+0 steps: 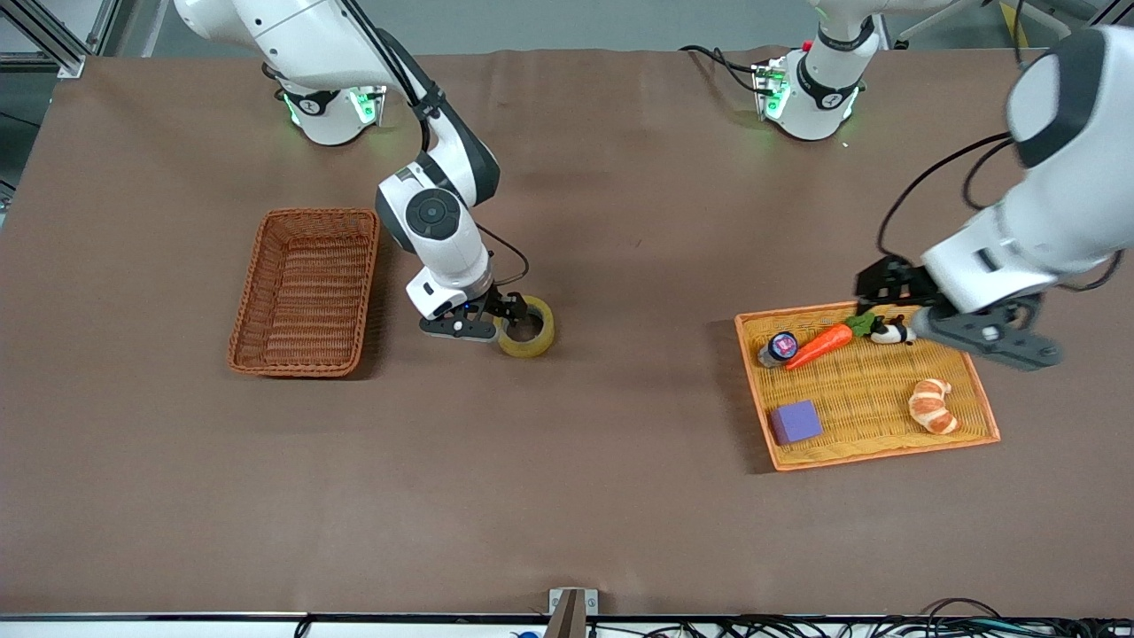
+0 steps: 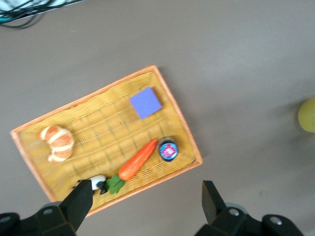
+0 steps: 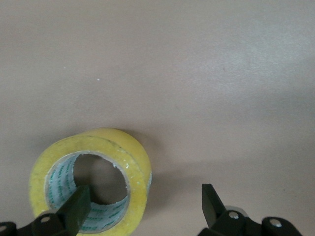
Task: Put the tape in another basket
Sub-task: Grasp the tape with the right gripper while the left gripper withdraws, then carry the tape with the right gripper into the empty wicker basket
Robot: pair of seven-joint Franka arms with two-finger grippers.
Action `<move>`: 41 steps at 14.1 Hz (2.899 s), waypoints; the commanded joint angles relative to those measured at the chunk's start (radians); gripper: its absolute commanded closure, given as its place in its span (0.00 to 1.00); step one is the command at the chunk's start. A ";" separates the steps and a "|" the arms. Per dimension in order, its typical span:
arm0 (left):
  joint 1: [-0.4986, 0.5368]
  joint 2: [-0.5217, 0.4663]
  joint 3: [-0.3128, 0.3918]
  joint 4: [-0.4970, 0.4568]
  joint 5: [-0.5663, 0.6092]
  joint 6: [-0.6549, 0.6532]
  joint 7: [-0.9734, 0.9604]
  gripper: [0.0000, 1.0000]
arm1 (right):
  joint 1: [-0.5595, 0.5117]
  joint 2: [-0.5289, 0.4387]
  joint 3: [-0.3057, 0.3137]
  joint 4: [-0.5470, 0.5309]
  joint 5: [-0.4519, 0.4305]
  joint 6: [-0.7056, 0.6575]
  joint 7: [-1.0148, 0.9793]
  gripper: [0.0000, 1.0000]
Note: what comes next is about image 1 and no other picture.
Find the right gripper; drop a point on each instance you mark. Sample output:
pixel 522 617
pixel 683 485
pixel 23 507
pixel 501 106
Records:
pixel 501 308

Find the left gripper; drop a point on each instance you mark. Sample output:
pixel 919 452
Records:
pixel 897 283

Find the clear yellowish tape roll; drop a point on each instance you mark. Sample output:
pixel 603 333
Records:
pixel 532 347

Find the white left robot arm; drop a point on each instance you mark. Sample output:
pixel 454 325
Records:
pixel 1081 177

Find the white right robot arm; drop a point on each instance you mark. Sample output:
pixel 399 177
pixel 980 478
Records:
pixel 292 27

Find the orange yellow woven tray basket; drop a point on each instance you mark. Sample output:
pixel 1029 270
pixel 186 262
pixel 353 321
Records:
pixel 868 390

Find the brown wicker basket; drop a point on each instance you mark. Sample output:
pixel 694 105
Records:
pixel 306 292

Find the black white panda toy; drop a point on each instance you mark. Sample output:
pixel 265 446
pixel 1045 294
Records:
pixel 890 333

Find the orange toy carrot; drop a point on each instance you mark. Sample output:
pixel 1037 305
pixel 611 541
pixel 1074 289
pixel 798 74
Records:
pixel 819 346

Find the toy croissant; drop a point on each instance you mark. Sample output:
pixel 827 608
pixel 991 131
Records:
pixel 930 408

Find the small bottle with pink lid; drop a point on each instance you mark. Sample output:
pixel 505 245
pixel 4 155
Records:
pixel 780 347

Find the brown table cover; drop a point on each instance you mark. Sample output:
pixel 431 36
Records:
pixel 567 443

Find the purple foam block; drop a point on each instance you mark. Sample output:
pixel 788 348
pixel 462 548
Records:
pixel 796 423

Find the metal bracket at table edge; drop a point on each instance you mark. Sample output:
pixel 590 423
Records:
pixel 571 611

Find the aluminium frame profile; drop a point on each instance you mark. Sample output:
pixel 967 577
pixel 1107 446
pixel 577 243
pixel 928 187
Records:
pixel 1116 11
pixel 66 58

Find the metal table edge rail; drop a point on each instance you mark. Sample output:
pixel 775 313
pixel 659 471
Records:
pixel 177 615

